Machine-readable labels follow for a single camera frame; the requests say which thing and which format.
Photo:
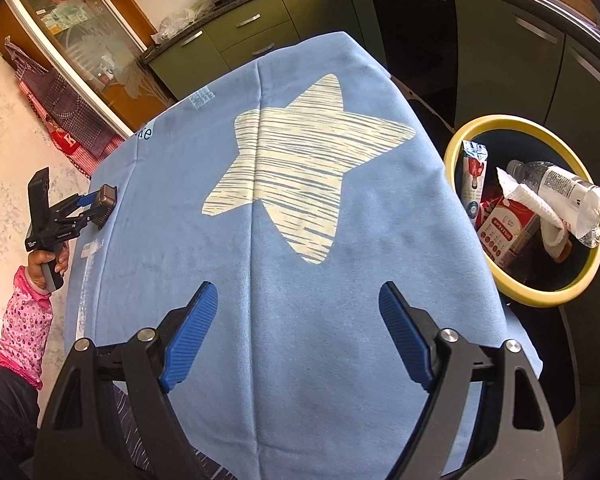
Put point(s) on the person's left forearm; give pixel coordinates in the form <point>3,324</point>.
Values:
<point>22,325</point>

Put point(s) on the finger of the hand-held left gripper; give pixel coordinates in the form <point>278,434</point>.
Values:
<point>87,221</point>
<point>85,201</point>

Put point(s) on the white paper towel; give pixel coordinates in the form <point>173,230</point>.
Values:
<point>530,200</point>

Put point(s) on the red and white medicine box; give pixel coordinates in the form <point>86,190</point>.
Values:
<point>505,232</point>

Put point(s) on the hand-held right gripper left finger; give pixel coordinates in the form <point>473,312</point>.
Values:
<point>192,335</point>

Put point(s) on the glass sliding door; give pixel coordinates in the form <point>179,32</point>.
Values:
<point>80,25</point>

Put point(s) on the red checked apron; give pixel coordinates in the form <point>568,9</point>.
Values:
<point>65,142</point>

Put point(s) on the blue star tablecloth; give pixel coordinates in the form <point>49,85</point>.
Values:
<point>330,285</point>

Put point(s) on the green lower cabinets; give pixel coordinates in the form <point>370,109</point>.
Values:
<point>505,50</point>

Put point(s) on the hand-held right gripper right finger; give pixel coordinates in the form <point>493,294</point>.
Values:
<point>405,335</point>

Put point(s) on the clear water bottle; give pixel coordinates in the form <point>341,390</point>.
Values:
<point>565,190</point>

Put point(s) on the purple checked apron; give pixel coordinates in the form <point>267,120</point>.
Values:
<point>55,90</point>

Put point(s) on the plastic bags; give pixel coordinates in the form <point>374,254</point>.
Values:
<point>177,25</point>

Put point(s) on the yellow rimmed blue bin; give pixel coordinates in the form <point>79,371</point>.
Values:
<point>530,296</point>

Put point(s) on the person's left hand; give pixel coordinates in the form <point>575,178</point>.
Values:
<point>37,262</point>

